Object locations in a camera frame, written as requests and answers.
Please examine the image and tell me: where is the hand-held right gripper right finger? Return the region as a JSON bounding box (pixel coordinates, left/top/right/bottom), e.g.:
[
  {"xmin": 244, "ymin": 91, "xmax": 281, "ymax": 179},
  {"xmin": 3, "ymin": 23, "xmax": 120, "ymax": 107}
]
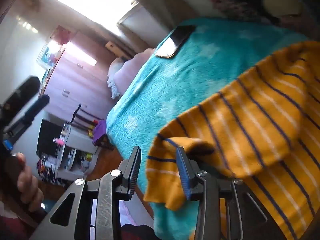
[{"xmin": 176, "ymin": 147, "xmax": 288, "ymax": 240}]

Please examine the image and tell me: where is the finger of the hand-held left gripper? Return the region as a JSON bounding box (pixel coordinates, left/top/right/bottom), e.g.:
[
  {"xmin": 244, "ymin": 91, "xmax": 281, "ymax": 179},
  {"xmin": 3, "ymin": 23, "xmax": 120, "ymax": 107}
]
[
  {"xmin": 4, "ymin": 76, "xmax": 42, "ymax": 112},
  {"xmin": 9, "ymin": 94, "xmax": 50, "ymax": 134}
]

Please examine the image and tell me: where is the black television screen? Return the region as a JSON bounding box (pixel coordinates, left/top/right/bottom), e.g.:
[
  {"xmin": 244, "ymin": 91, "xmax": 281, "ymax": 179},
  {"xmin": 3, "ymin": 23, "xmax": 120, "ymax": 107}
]
[{"xmin": 36, "ymin": 119, "xmax": 67, "ymax": 155}]

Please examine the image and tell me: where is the white dresser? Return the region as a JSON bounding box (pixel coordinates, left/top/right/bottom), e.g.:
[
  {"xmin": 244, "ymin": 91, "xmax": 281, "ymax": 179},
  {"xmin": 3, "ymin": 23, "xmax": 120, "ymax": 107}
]
[{"xmin": 56, "ymin": 122, "xmax": 100, "ymax": 180}]

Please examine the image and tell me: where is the yellow striped garment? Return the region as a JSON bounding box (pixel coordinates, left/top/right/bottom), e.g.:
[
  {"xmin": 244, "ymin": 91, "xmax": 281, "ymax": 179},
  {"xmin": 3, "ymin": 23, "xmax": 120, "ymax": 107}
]
[{"xmin": 144, "ymin": 41, "xmax": 320, "ymax": 240}]

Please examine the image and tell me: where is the pink pillow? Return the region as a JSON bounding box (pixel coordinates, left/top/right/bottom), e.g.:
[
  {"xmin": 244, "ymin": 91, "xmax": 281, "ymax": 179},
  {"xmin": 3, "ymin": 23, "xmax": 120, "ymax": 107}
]
[{"xmin": 107, "ymin": 47, "xmax": 157, "ymax": 99}]

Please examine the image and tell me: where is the black smartphone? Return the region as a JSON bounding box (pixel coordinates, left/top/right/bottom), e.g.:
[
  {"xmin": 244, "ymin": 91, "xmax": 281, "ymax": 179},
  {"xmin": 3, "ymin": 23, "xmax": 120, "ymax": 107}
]
[{"xmin": 154, "ymin": 25, "xmax": 197, "ymax": 59}]

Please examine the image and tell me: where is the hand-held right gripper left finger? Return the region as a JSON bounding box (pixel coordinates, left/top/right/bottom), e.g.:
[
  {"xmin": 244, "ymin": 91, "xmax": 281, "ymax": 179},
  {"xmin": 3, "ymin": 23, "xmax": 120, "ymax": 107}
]
[{"xmin": 30, "ymin": 146, "xmax": 142, "ymax": 240}]

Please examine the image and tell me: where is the purple cloth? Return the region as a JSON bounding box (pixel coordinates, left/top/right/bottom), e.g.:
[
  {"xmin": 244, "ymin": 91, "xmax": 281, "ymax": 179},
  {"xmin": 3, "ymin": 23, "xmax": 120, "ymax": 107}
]
[{"xmin": 92, "ymin": 119, "xmax": 108, "ymax": 146}]

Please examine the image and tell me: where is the dark floral cloth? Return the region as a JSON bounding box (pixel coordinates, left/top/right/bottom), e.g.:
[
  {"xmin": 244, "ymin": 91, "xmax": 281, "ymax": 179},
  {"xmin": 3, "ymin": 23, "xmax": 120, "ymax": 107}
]
[{"xmin": 205, "ymin": 0, "xmax": 280, "ymax": 24}]

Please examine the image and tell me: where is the colourful wall poster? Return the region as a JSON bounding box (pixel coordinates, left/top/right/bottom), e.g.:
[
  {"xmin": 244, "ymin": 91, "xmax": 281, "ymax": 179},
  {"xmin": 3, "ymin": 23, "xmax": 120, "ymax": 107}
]
[{"xmin": 36, "ymin": 25, "xmax": 75, "ymax": 70}]

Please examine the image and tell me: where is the person's left hand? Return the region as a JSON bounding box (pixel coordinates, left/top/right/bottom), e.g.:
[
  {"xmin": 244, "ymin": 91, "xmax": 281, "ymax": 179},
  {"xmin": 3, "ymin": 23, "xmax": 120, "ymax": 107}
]
[{"xmin": 16, "ymin": 152, "xmax": 45, "ymax": 212}]

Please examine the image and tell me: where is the teal printed blanket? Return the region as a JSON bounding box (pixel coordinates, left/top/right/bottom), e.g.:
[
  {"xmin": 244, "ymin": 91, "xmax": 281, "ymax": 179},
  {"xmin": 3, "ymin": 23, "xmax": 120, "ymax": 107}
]
[{"xmin": 106, "ymin": 17, "xmax": 313, "ymax": 240}]

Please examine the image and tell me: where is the brown wooden wardrobe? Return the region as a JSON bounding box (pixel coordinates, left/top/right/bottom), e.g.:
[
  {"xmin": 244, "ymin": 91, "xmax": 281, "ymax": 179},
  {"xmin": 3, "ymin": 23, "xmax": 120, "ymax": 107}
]
[{"xmin": 40, "ymin": 31, "xmax": 120, "ymax": 127}]

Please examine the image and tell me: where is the person's dark red clothing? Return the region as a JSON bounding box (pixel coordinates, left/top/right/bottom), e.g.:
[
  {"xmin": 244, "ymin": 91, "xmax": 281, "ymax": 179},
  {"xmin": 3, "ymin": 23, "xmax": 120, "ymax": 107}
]
[{"xmin": 120, "ymin": 224, "xmax": 160, "ymax": 240}]

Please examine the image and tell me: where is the wall air conditioner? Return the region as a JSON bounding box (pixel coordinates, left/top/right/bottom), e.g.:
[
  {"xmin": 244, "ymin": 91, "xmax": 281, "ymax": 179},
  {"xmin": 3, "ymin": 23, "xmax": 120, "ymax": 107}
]
[{"xmin": 104, "ymin": 41, "xmax": 137, "ymax": 58}]

